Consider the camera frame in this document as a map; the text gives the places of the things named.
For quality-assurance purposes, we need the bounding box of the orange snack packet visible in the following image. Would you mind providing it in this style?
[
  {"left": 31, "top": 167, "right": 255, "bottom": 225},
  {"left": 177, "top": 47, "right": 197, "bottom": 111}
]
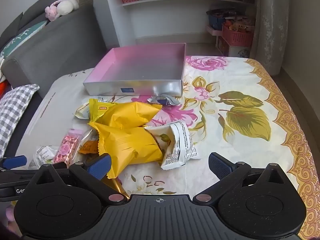
[{"left": 78, "top": 129, "right": 100, "bottom": 155}]

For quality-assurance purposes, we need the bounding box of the pink plastic tray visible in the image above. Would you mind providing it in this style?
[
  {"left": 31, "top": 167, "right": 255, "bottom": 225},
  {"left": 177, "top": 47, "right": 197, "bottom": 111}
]
[{"left": 205, "top": 25, "right": 223, "bottom": 37}]

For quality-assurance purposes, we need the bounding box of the silver blue snack packet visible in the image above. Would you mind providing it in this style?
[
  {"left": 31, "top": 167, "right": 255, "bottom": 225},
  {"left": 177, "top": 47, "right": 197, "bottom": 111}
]
[{"left": 147, "top": 94, "right": 179, "bottom": 107}]

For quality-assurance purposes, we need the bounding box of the lace curtain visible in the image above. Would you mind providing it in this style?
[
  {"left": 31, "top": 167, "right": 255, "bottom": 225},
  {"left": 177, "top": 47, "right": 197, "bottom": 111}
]
[{"left": 250, "top": 0, "right": 292, "bottom": 75}]

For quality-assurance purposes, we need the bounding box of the white shelf unit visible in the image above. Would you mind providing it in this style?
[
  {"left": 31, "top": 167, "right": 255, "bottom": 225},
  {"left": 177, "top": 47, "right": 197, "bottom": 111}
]
[{"left": 102, "top": 0, "right": 258, "bottom": 48}]

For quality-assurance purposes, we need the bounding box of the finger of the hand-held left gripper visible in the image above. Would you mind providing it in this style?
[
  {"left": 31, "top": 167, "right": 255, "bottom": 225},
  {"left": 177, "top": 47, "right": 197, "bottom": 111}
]
[{"left": 0, "top": 155, "right": 27, "bottom": 170}]

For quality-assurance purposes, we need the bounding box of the yellow red-label snack packet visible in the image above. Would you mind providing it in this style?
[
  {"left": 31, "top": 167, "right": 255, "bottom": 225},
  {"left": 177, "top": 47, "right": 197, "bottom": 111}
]
[{"left": 89, "top": 99, "right": 118, "bottom": 119}]

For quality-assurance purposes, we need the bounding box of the teal patterned cushion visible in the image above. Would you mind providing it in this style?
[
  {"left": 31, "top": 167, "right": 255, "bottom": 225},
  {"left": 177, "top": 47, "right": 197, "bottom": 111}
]
[{"left": 0, "top": 20, "right": 48, "bottom": 58}]

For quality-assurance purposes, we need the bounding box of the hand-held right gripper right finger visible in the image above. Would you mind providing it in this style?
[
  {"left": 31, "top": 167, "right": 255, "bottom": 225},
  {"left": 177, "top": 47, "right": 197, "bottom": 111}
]
[{"left": 192, "top": 152, "right": 292, "bottom": 205}]

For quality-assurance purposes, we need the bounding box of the white black-print snack packet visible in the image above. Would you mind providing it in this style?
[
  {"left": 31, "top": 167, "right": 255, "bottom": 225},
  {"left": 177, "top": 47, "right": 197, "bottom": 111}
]
[
  {"left": 145, "top": 121, "right": 202, "bottom": 170},
  {"left": 29, "top": 145, "right": 60, "bottom": 169}
]

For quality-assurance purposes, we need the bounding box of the grey sofa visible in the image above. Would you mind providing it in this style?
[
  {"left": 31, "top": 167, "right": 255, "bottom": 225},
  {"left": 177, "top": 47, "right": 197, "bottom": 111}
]
[{"left": 0, "top": 0, "right": 108, "bottom": 159}]

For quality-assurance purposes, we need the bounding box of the white pink plush bunny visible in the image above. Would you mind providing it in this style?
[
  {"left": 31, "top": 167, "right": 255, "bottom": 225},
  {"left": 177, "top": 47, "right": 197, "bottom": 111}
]
[{"left": 45, "top": 0, "right": 79, "bottom": 22}]

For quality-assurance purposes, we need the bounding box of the large pink plastic basket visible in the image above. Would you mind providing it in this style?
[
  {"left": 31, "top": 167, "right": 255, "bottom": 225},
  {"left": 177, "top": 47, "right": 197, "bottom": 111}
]
[{"left": 221, "top": 22, "right": 255, "bottom": 47}]

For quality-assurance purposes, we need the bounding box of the pink red speckled snack packet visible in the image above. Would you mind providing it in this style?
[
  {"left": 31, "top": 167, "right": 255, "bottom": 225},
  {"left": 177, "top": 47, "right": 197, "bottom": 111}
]
[{"left": 54, "top": 129, "right": 83, "bottom": 164}]

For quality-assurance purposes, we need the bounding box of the orange red cloth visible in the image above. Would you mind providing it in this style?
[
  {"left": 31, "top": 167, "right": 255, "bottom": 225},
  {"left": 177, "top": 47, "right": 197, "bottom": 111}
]
[{"left": 0, "top": 81, "right": 12, "bottom": 98}]

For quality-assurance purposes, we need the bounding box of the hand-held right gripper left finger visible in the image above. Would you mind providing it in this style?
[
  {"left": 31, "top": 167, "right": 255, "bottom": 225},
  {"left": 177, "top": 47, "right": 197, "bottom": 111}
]
[{"left": 30, "top": 154, "right": 128, "bottom": 205}]

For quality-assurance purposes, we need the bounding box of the printed cardboard box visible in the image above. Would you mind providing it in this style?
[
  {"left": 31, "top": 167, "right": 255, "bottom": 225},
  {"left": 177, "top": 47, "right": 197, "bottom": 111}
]
[{"left": 225, "top": 17, "right": 255, "bottom": 32}]

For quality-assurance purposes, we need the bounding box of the blue storage box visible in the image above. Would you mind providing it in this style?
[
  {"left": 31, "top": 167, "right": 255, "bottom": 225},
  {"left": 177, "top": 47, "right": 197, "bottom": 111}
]
[{"left": 207, "top": 10, "right": 237, "bottom": 30}]

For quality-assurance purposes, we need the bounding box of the large yellow snack packet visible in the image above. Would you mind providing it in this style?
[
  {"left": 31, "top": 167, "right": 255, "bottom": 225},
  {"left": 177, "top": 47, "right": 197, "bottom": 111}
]
[
  {"left": 89, "top": 121, "right": 164, "bottom": 179},
  {"left": 96, "top": 101, "right": 163, "bottom": 130}
]

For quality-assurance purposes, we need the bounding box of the grey checkered pillow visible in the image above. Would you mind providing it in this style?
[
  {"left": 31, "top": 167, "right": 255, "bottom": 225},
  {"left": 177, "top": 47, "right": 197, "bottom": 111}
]
[{"left": 0, "top": 84, "right": 40, "bottom": 158}]

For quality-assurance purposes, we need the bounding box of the white printed storage box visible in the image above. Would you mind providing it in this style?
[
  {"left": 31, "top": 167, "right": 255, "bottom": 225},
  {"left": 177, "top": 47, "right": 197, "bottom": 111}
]
[{"left": 216, "top": 36, "right": 252, "bottom": 58}]

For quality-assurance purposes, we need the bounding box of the pink cardboard box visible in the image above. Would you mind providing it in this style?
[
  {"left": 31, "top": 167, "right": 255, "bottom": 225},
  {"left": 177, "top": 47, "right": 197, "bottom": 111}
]
[{"left": 83, "top": 43, "right": 187, "bottom": 97}]

